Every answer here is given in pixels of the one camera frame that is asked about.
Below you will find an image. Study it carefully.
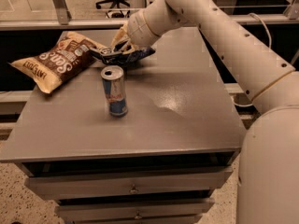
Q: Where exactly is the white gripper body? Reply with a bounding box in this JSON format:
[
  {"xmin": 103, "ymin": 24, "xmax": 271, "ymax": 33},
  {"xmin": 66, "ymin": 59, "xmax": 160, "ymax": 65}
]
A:
[{"xmin": 127, "ymin": 10, "xmax": 156, "ymax": 47}]

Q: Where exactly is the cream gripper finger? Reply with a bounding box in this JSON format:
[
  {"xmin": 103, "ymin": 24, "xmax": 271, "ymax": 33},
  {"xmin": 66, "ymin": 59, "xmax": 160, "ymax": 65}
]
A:
[
  {"xmin": 111, "ymin": 24, "xmax": 128, "ymax": 48},
  {"xmin": 112, "ymin": 36, "xmax": 134, "ymax": 52}
]

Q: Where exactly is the blue chip bag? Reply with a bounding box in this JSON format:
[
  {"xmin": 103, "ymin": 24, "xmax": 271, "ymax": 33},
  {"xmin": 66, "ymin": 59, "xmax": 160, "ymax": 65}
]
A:
[{"xmin": 90, "ymin": 48, "xmax": 155, "ymax": 66}]

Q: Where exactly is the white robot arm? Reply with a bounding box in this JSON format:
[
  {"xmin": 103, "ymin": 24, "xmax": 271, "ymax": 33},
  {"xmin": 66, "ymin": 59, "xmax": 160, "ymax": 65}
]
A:
[{"xmin": 112, "ymin": 0, "xmax": 299, "ymax": 224}]

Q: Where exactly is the brown chip bag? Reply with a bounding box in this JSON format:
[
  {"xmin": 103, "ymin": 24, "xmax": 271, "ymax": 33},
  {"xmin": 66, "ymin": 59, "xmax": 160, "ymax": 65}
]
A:
[{"xmin": 10, "ymin": 32, "xmax": 107, "ymax": 93}]

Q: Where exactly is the Red Bull can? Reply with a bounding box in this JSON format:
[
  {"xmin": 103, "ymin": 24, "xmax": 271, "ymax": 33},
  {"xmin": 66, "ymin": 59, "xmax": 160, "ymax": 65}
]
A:
[{"xmin": 101, "ymin": 65, "xmax": 128, "ymax": 117}]

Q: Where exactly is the grey drawer cabinet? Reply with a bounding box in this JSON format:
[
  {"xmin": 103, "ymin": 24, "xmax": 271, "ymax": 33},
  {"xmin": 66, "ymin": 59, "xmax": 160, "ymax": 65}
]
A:
[{"xmin": 1, "ymin": 28, "xmax": 245, "ymax": 224}]

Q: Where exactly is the top grey drawer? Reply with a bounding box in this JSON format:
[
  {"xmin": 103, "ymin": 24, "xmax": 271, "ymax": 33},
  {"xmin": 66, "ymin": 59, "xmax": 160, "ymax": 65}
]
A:
[{"xmin": 25, "ymin": 166, "xmax": 233, "ymax": 200}]

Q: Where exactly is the grey drawer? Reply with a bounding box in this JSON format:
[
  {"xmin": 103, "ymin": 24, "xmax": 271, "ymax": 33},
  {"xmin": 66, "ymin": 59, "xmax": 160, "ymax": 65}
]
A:
[
  {"xmin": 56, "ymin": 198, "xmax": 214, "ymax": 222},
  {"xmin": 25, "ymin": 166, "xmax": 233, "ymax": 200}
]

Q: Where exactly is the middle grey drawer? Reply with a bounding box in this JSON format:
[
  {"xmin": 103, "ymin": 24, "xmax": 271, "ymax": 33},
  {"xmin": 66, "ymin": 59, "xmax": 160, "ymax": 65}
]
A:
[{"xmin": 56, "ymin": 198, "xmax": 214, "ymax": 222}]

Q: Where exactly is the metal railing frame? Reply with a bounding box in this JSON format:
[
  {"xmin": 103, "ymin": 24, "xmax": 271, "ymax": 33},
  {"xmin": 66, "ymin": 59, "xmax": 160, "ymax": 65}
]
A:
[{"xmin": 0, "ymin": 0, "xmax": 292, "ymax": 29}]

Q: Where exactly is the white cable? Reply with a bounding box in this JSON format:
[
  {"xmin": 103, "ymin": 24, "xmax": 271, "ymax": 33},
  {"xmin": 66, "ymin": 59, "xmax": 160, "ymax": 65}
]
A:
[{"xmin": 248, "ymin": 12, "xmax": 273, "ymax": 49}]

